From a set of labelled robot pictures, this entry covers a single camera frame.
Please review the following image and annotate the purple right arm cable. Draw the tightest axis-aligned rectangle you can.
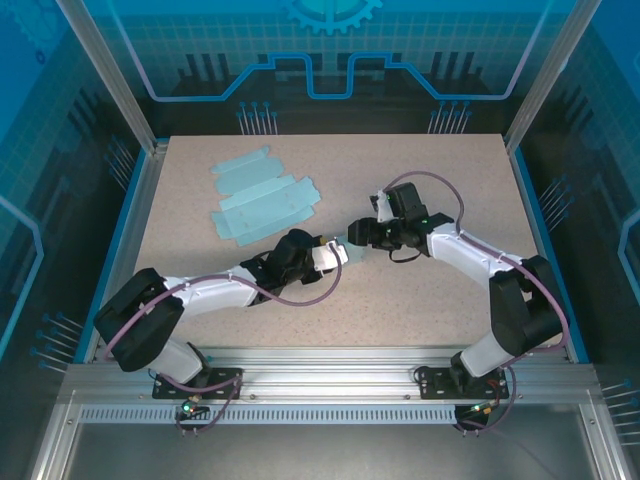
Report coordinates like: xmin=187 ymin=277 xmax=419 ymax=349
xmin=379 ymin=171 xmax=571 ymax=437

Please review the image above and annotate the wide aluminium frame rail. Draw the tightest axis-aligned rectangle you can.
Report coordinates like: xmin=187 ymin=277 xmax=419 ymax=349
xmin=58 ymin=346 xmax=604 ymax=407

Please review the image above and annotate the aluminium frame beam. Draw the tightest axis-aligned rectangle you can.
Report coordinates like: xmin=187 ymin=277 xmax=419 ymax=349
xmin=579 ymin=387 xmax=634 ymax=480
xmin=27 ymin=387 xmax=84 ymax=480

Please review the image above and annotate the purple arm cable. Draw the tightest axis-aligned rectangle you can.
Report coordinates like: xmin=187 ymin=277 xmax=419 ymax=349
xmin=379 ymin=171 xmax=571 ymax=437
xmin=102 ymin=244 xmax=346 ymax=440

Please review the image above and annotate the slotted grey cable duct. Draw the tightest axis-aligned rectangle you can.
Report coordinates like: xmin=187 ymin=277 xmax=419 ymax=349
xmin=78 ymin=404 xmax=461 ymax=426

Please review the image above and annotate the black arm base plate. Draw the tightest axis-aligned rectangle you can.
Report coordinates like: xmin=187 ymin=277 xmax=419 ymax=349
xmin=151 ymin=366 xmax=245 ymax=401
xmin=416 ymin=364 xmax=511 ymax=401

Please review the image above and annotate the aluminium frame post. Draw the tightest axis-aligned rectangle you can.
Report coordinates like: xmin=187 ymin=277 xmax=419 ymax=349
xmin=501 ymin=0 xmax=597 ymax=155
xmin=53 ymin=0 xmax=170 ymax=157

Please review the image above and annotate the grey metal bottom plate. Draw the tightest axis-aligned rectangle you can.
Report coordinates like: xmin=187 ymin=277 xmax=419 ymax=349
xmin=62 ymin=422 xmax=601 ymax=480

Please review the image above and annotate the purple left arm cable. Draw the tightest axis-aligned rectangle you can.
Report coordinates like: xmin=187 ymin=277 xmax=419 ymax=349
xmin=102 ymin=244 xmax=346 ymax=440

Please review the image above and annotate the blue table side strip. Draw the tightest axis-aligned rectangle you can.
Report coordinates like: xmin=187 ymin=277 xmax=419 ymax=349
xmin=72 ymin=148 xmax=152 ymax=364
xmin=507 ymin=147 xmax=592 ymax=365

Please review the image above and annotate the light blue paper box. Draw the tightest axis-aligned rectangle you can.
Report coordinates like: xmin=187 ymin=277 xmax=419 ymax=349
xmin=209 ymin=144 xmax=321 ymax=247
xmin=341 ymin=233 xmax=372 ymax=266

